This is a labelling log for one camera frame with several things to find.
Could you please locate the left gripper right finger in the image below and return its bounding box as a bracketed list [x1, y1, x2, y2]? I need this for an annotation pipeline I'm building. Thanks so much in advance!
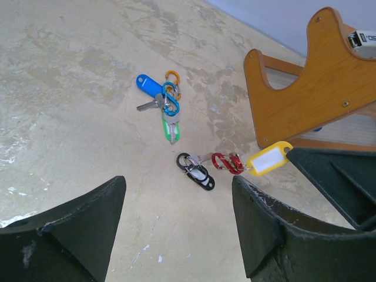
[231, 176, 375, 281]

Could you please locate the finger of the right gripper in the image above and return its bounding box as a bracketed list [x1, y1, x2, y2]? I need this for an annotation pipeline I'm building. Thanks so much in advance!
[286, 147, 375, 231]

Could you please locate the key with green tag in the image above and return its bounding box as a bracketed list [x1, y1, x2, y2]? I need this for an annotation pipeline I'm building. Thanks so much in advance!
[162, 112, 180, 144]

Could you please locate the red S carabiner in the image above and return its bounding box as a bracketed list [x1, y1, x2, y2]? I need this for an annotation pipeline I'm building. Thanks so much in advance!
[211, 153, 244, 175]

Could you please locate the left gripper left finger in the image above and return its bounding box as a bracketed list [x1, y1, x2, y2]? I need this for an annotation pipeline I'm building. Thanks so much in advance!
[1, 176, 126, 281]

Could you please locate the wooden shelf rack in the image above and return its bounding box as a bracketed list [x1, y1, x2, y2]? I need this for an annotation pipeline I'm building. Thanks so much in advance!
[244, 7, 375, 147]

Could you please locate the orange S carabiner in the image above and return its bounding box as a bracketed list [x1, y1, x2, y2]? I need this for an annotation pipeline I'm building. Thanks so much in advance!
[165, 70, 182, 100]

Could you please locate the black S carabiner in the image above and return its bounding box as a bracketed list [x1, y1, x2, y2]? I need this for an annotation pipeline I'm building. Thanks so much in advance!
[176, 153, 202, 174]

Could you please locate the key with blue tag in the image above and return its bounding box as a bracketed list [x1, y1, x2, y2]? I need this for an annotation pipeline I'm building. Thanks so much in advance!
[136, 74, 164, 112]

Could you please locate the key with yellow tag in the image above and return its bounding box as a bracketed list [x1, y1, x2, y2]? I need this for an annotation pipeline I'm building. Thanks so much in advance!
[233, 141, 293, 176]

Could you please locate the blue S carabiner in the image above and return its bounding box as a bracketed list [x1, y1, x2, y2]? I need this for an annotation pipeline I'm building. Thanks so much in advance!
[162, 81, 180, 116]

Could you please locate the key with black tag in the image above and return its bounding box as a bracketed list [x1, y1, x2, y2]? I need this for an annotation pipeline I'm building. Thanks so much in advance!
[188, 153, 215, 191]

